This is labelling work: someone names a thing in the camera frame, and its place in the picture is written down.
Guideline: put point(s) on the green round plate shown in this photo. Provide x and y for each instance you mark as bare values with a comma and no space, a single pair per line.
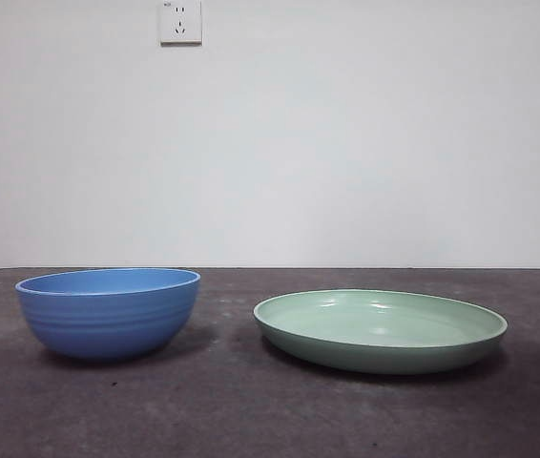
380,353

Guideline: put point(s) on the blue ribbed bowl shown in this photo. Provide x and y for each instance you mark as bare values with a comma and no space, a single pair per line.
108,324

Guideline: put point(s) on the white wall socket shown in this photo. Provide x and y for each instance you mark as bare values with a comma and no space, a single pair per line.
180,24

